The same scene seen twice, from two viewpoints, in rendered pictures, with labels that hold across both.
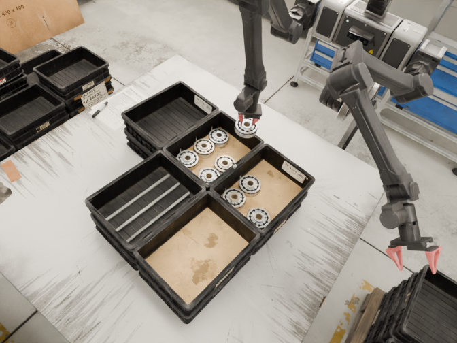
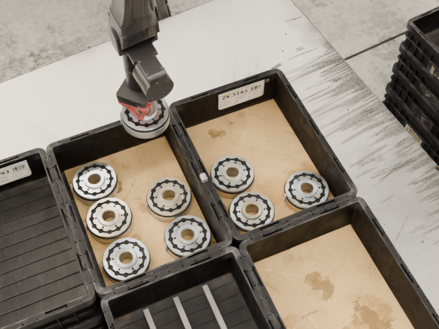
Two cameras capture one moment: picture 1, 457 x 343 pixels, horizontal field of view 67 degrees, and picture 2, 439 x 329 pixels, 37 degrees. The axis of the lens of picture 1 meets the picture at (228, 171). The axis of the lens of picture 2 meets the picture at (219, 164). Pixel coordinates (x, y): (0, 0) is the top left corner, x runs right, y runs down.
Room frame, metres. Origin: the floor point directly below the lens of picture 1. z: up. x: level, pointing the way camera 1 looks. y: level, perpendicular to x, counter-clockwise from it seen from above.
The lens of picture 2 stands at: (0.52, 0.61, 2.17)
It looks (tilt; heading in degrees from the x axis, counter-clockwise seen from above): 57 degrees down; 302
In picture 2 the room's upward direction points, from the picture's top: straight up
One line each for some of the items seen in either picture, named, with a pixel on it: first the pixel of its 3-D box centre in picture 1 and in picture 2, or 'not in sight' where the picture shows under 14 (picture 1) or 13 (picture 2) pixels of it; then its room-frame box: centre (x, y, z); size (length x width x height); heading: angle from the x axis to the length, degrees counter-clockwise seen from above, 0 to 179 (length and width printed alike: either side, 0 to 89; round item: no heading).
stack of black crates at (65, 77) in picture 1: (79, 91); not in sight; (1.83, 1.18, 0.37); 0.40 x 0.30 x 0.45; 152
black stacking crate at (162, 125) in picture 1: (171, 120); (6, 254); (1.23, 0.33, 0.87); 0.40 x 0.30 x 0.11; 146
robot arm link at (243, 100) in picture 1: (249, 92); (146, 57); (1.08, -0.02, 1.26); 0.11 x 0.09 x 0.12; 152
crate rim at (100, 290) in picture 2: (214, 146); (135, 194); (1.06, 0.09, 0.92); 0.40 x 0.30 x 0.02; 146
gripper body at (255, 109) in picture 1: (250, 105); (140, 75); (1.11, -0.04, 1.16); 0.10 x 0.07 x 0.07; 100
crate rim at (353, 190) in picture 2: (263, 185); (259, 149); (0.90, -0.16, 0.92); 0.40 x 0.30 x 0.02; 146
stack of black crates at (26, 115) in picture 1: (32, 125); not in sight; (1.47, 1.37, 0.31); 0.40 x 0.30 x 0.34; 152
